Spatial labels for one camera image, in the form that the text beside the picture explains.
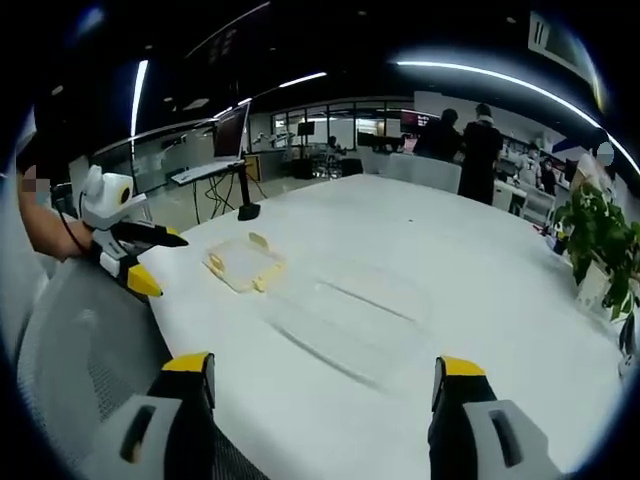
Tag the ceiling air vent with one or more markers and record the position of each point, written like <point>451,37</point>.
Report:
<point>557,42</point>

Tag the long ceiling light strip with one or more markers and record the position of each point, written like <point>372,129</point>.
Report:
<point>302,80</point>
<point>139,95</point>
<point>500,80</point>

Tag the green potted plant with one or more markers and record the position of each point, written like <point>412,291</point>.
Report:
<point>597,230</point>

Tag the red wall screen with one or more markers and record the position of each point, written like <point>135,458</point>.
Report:
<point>415,122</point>

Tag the clear plastic container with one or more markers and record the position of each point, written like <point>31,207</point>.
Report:
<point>360,320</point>

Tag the white standing desk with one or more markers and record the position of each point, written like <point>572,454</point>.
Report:
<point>205,170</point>

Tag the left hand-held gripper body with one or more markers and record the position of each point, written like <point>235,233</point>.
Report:
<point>107,197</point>

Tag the white office chair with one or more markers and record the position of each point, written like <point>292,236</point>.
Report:
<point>425,172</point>
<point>537,205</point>
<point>374,160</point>

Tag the computer monitor on stand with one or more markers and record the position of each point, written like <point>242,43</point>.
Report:
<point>231,132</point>

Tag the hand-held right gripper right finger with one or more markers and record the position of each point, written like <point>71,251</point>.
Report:
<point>457,415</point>

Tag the white plant pot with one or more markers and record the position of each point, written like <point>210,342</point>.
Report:
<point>592,290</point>

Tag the clear lid with yellow clips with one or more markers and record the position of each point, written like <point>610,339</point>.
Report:
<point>245,262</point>

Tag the grey mesh office chair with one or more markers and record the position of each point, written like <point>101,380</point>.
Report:
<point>95,360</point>

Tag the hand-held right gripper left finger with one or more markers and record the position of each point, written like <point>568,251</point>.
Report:
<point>187,415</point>

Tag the black clamp stand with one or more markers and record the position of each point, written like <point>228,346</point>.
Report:
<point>247,200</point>

